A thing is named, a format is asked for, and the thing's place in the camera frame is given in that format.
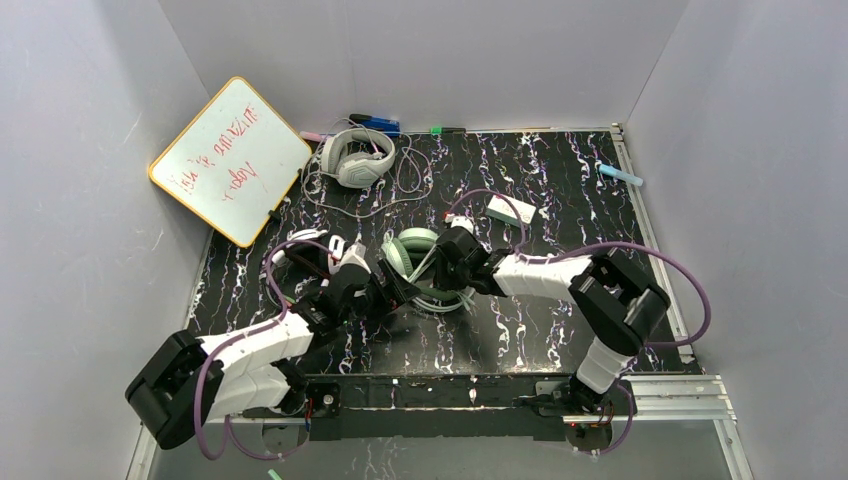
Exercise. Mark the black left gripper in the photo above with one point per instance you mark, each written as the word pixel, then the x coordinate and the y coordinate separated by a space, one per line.
pixel 382 291

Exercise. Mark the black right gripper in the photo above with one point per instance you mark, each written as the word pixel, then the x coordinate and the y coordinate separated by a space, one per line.
pixel 448 263

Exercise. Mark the mint green headphones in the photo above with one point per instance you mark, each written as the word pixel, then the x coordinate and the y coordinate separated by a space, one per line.
pixel 409 253

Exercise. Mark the grey white headphones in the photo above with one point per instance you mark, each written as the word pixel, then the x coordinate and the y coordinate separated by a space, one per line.
pixel 357 157

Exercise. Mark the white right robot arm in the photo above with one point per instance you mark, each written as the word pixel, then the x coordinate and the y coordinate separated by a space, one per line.
pixel 621 303

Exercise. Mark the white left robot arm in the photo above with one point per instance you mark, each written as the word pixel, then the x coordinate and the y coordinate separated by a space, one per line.
pixel 190 380

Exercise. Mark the small white red box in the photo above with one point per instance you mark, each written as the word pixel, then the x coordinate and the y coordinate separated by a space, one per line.
pixel 511 211

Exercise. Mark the green black marker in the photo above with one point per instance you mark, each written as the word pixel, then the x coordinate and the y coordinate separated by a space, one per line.
pixel 442 130

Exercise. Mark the blue marker pen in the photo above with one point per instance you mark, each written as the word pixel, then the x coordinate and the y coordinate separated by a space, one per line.
pixel 389 127

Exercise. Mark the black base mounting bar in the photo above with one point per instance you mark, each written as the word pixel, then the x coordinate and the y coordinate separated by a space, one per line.
pixel 430 406

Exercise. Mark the light blue pen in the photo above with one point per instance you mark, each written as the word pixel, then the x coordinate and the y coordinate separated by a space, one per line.
pixel 612 172

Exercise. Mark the yellow framed whiteboard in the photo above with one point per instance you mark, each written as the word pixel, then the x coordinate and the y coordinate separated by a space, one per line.
pixel 234 163

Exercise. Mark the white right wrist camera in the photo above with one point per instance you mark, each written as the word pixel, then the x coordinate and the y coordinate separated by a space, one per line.
pixel 454 220

